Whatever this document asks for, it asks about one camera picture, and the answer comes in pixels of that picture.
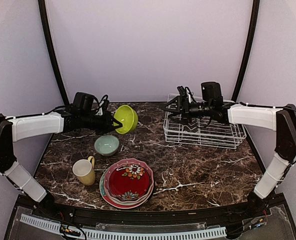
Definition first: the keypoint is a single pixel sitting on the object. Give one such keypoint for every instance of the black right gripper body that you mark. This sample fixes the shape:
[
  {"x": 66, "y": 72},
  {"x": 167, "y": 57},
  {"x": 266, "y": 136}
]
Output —
[{"x": 190, "y": 111}]

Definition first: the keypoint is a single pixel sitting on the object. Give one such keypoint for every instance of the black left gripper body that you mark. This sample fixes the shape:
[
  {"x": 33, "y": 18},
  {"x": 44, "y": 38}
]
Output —
[{"x": 102, "y": 126}]

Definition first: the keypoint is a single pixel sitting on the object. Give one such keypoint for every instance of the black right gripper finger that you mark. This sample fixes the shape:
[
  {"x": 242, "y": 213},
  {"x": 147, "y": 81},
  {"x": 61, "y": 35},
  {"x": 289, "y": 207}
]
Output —
[
  {"x": 172, "y": 111},
  {"x": 173, "y": 104}
]

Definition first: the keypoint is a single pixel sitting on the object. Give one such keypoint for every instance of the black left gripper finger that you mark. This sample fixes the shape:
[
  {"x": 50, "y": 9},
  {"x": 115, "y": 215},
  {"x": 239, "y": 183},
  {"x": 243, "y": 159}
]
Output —
[
  {"x": 114, "y": 122},
  {"x": 115, "y": 127}
]

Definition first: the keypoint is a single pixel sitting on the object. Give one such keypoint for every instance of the lime green cup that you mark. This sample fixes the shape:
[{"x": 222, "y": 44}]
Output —
[{"x": 127, "y": 117}]

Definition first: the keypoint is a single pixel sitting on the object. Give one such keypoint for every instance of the pale green glass cup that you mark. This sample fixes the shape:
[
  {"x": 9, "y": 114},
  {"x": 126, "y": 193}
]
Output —
[{"x": 107, "y": 145}]

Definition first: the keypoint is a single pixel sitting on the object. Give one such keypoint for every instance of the pink dotted bowl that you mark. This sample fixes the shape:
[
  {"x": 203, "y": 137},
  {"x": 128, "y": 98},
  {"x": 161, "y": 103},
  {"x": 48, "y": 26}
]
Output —
[{"x": 124, "y": 162}]

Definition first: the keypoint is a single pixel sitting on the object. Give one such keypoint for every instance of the pale yellow mug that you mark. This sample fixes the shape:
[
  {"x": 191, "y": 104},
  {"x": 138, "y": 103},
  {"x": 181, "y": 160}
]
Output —
[{"x": 83, "y": 169}]

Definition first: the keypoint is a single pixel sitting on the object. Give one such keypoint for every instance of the small red flower plate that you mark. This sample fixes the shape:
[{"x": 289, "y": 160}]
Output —
[{"x": 129, "y": 182}]

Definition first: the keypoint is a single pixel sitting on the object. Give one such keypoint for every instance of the striped rim cream plate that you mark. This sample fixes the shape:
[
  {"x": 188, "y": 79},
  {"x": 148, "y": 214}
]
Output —
[{"x": 150, "y": 196}]

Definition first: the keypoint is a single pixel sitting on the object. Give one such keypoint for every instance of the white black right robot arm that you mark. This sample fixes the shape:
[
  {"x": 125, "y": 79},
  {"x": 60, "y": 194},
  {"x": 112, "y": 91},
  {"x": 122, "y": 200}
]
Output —
[{"x": 280, "y": 119}]

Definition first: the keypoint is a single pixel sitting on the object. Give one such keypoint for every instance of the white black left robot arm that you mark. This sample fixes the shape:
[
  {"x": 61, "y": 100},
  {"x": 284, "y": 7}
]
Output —
[{"x": 85, "y": 112}]

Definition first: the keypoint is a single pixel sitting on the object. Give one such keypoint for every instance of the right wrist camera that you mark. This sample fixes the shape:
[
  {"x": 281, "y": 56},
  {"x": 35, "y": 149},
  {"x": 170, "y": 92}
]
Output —
[{"x": 186, "y": 94}]

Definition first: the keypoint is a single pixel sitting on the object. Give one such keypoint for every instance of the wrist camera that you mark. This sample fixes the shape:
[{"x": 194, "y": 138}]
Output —
[
  {"x": 186, "y": 94},
  {"x": 102, "y": 105}
]

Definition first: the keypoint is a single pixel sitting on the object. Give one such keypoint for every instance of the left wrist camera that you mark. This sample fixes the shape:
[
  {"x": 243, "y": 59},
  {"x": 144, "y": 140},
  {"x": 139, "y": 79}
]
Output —
[{"x": 102, "y": 105}]

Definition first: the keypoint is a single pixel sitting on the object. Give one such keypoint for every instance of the white wire dish rack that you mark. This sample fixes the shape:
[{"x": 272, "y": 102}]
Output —
[{"x": 209, "y": 126}]

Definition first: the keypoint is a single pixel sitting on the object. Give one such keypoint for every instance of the white slotted cable duct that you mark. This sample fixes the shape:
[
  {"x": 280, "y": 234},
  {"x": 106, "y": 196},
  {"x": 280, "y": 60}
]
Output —
[{"x": 92, "y": 234}]

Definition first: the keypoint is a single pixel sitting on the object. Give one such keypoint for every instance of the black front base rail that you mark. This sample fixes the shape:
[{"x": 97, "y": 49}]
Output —
[{"x": 229, "y": 215}]

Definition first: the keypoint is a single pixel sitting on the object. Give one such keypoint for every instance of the right black frame post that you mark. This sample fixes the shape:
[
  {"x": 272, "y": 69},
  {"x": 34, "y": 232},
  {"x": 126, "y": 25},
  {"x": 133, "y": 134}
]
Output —
[{"x": 247, "y": 49}]

